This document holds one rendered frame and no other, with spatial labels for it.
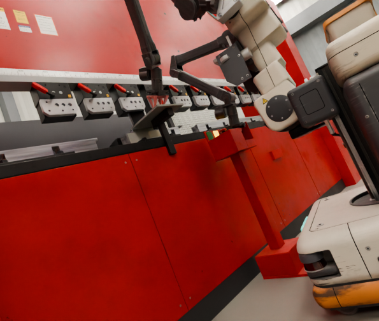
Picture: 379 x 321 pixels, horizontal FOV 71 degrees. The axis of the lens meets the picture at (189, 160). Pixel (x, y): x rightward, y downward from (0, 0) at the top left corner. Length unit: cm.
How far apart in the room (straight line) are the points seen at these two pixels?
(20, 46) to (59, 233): 86
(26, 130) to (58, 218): 92
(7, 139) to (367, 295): 179
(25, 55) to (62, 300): 103
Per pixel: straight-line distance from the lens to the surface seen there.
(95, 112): 141
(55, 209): 106
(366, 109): 94
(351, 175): 325
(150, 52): 139
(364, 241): 95
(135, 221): 117
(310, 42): 898
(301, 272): 147
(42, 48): 153
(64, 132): 194
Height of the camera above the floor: 55
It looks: 7 degrees up
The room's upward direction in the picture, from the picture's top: 23 degrees counter-clockwise
